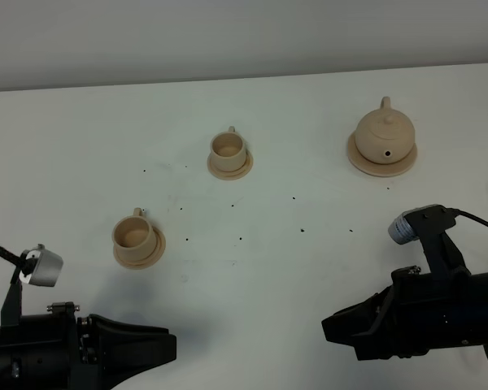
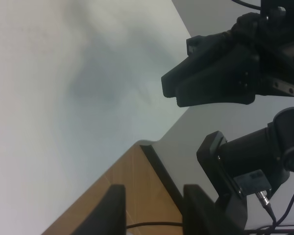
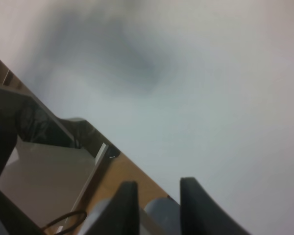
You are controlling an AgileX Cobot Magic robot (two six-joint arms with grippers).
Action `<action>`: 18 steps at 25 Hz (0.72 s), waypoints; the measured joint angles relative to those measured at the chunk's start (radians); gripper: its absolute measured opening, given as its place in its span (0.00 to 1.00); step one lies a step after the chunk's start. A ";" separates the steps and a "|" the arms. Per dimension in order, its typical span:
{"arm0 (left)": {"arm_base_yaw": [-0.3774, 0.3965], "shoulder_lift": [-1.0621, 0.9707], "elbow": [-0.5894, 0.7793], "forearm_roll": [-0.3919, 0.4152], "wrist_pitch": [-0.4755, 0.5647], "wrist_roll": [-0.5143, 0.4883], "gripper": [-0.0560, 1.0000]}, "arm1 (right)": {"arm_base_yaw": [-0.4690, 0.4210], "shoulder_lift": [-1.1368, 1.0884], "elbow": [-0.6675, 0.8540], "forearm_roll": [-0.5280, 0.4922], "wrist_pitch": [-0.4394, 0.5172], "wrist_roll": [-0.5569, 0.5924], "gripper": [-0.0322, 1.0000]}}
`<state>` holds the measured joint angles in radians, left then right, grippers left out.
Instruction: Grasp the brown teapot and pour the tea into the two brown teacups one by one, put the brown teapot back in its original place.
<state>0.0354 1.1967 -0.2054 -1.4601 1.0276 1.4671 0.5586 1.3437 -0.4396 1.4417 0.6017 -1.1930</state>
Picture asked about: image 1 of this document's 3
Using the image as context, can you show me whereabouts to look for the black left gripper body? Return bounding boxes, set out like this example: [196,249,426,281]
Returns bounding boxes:
[0,302,102,389]

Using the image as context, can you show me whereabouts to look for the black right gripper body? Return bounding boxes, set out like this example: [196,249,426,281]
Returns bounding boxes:
[355,270,476,361]

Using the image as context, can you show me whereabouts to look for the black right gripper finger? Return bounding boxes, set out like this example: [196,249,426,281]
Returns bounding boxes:
[321,293,385,346]

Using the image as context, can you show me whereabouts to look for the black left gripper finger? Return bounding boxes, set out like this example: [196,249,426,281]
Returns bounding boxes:
[89,314,177,389]

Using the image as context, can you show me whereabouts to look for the beige ceramic teapot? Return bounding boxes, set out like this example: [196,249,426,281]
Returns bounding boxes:
[353,96,416,165]

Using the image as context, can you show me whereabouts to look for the beige round teapot saucer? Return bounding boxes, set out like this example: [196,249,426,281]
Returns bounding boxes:
[347,134,418,177]

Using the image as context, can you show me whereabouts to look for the beige saucer near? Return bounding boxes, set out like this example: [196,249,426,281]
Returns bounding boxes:
[113,226,166,270]

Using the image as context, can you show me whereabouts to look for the beige teacup near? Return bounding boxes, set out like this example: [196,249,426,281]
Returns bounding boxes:
[112,208,157,265]

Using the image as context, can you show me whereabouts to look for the beige teacup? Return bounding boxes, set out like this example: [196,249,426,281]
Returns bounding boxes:
[210,126,247,172]
[112,208,157,265]

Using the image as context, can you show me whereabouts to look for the beige saucer far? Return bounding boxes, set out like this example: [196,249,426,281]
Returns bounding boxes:
[207,150,254,180]

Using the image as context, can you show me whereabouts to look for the beige teacup far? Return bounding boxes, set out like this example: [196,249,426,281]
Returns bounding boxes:
[210,126,247,172]

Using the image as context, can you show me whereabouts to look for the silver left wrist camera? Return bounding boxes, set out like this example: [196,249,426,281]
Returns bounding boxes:
[20,244,63,288]

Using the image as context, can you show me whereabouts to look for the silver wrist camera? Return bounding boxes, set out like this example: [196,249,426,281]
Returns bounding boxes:
[388,204,455,245]
[20,244,63,288]

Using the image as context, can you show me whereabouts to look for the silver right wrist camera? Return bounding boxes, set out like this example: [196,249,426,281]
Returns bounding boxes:
[388,204,455,245]

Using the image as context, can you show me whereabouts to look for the braided left camera cable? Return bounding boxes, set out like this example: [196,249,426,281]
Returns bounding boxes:
[0,236,24,271]

